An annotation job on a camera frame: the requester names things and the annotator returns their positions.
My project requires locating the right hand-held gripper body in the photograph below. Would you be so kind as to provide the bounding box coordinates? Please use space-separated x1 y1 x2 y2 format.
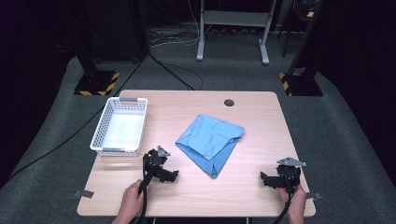
276 157 307 191

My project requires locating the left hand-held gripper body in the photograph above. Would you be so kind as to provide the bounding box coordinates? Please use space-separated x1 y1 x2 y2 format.
138 145 172 192

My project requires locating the light blue shirt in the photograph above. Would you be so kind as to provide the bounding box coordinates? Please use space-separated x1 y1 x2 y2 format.
175 113 246 180

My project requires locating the person's right hand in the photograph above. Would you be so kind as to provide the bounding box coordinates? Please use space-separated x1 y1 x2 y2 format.
277 184 307 222

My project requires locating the person's left hand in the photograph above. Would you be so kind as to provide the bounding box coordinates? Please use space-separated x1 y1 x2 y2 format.
119 179 153 219

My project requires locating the grey tape piece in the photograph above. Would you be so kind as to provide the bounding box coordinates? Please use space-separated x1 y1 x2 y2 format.
74 189 95 199
305 191 323 201

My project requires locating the white plastic basket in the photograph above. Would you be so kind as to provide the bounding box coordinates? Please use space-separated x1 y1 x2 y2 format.
90 96 149 157

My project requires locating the black stand with striped base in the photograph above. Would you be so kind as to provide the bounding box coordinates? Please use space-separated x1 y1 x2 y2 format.
73 0 120 97
278 0 325 97

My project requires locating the black tripod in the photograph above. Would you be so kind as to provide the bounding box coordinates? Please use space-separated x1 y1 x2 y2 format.
277 0 316 59

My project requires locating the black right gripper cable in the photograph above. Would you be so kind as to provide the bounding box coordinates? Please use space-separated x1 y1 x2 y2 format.
273 186 295 224

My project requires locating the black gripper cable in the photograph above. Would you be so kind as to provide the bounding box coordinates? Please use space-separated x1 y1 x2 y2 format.
130 153 155 224
273 186 295 224

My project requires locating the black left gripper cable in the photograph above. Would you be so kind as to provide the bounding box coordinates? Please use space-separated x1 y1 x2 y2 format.
130 153 155 224

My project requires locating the black looped floor cable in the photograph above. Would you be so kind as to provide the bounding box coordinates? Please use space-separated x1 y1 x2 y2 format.
148 53 205 91

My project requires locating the long black floor cable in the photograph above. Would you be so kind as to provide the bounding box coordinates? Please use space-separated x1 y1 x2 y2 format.
7 51 149 182

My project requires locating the bundle of white cables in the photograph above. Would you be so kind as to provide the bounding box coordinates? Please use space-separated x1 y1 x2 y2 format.
150 0 202 49

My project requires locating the grey metal desk frame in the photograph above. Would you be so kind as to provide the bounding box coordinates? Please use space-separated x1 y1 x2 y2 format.
195 0 278 65

